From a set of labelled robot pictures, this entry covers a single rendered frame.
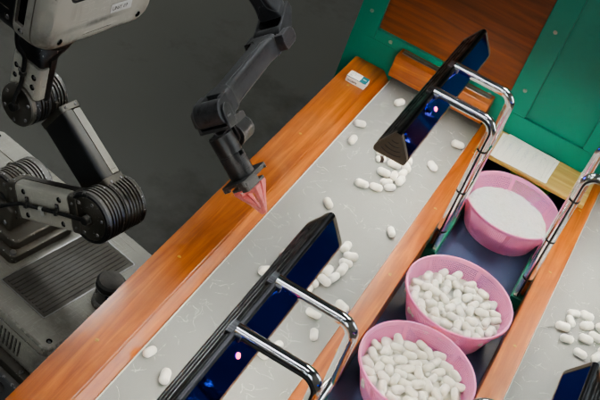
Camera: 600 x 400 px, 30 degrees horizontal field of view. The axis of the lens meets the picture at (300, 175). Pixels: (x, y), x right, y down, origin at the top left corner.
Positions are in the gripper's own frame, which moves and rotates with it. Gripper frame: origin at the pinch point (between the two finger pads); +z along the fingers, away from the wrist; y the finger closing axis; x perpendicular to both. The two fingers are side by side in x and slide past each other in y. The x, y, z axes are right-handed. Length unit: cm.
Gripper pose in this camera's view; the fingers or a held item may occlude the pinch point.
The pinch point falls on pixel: (262, 210)
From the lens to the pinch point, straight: 249.3
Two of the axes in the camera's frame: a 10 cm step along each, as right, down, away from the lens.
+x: -7.7, 2.6, 5.9
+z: 4.7, 8.5, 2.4
